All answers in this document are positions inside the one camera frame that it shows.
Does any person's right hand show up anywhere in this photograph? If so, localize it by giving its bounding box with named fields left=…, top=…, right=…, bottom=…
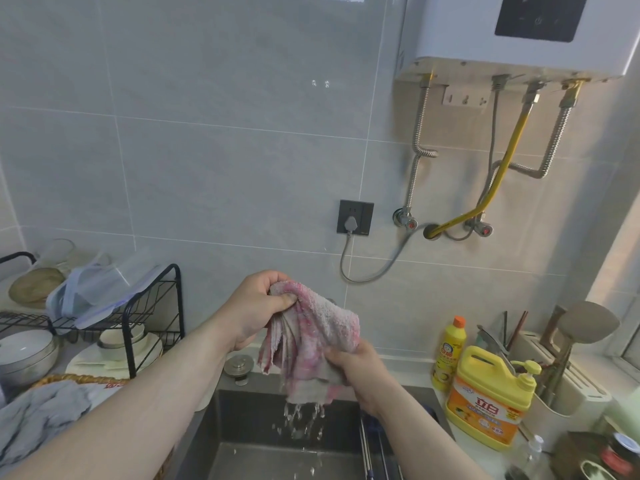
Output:
left=325, top=339, right=401, bottom=421

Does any person's left hand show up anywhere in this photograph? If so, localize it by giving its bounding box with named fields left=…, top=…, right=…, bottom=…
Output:
left=219, top=269, right=299, bottom=353

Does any pink dish cloth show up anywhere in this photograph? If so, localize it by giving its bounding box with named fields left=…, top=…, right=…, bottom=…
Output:
left=257, top=280, right=362, bottom=407

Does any person's right forearm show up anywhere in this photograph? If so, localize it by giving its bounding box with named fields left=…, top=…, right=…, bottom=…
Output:
left=369, top=384, right=493, bottom=480

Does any person's left forearm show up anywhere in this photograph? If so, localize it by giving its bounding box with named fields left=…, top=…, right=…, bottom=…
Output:
left=0, top=314, right=241, bottom=480

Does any white countertop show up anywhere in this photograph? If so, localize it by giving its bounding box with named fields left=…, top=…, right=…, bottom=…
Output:
left=0, top=344, right=640, bottom=480

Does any small grey sink plug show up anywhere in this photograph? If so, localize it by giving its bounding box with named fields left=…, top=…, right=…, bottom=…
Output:
left=223, top=354, right=256, bottom=379

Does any dark sink drain basket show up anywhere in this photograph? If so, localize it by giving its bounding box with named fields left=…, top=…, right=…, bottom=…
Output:
left=357, top=404, right=441, bottom=480

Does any orange cap yellow bottle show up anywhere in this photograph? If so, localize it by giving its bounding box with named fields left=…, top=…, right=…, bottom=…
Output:
left=431, top=315, right=467, bottom=393

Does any white plate stack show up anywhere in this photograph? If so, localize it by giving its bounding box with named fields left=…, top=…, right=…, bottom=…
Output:
left=65, top=332, right=165, bottom=381

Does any steel sink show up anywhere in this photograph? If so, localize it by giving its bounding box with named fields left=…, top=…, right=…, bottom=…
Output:
left=175, top=374, right=456, bottom=480

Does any yellow detergent bottle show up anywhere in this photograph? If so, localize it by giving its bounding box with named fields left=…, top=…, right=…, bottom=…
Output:
left=445, top=345, right=543, bottom=451

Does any white ceramic bowl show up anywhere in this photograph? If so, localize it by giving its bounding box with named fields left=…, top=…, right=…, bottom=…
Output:
left=97, top=324, right=149, bottom=363

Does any pale blue plastic bag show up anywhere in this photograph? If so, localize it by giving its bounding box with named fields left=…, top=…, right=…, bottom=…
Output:
left=45, top=249, right=166, bottom=335

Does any chrome valve red dot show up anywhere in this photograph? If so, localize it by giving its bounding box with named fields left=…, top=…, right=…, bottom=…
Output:
left=392, top=207, right=420, bottom=231
left=465, top=219, right=496, bottom=239

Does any brown chopstick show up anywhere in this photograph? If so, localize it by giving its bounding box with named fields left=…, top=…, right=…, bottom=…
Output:
left=507, top=310, right=529, bottom=348

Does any small dark liquid spray bottle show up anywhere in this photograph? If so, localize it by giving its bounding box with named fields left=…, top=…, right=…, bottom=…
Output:
left=505, top=434, right=549, bottom=480

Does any orange woven basket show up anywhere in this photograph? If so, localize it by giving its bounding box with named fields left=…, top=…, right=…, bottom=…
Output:
left=29, top=373, right=176, bottom=480

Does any clear glass jar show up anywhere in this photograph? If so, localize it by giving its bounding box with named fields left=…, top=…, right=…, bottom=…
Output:
left=32, top=238, right=76, bottom=273

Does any beige utensil holder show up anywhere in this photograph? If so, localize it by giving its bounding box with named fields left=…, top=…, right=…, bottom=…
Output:
left=509, top=330, right=613, bottom=445

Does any small brown cardboard box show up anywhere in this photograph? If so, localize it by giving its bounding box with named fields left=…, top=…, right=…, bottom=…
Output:
left=549, top=432, right=611, bottom=480

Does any beige spatula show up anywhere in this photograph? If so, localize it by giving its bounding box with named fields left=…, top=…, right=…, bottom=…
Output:
left=537, top=301, right=621, bottom=405

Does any white lidded pot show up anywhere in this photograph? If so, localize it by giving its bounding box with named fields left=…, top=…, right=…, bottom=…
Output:
left=0, top=328, right=60, bottom=388

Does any grey white cloth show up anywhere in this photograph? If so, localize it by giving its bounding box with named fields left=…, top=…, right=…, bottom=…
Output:
left=0, top=379, right=93, bottom=475

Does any pale green cutting board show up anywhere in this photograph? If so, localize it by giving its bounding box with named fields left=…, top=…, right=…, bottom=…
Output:
left=605, top=384, right=640, bottom=435

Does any dark sauce bottle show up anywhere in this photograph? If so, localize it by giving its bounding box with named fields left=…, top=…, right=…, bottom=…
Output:
left=597, top=432, right=640, bottom=480

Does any white water heater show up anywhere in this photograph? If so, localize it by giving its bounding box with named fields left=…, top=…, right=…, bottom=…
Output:
left=395, top=0, right=640, bottom=85

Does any black wire rack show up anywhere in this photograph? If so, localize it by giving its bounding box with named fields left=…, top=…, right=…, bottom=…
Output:
left=0, top=252, right=186, bottom=381

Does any grey power cable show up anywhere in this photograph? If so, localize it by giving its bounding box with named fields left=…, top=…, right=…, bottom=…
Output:
left=339, top=74, right=503, bottom=285

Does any dark wall socket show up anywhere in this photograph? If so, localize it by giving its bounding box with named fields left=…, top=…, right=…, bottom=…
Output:
left=336, top=199, right=375, bottom=237

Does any metal flexible hose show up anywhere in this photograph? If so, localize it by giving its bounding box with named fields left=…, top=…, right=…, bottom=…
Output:
left=465, top=79, right=583, bottom=228
left=392, top=74, right=439, bottom=215

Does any white window frame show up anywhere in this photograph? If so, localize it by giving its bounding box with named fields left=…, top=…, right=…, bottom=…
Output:
left=585, top=194, right=640, bottom=375

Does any yellow gas hose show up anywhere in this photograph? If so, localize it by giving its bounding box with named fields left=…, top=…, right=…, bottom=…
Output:
left=423, top=82, right=539, bottom=241

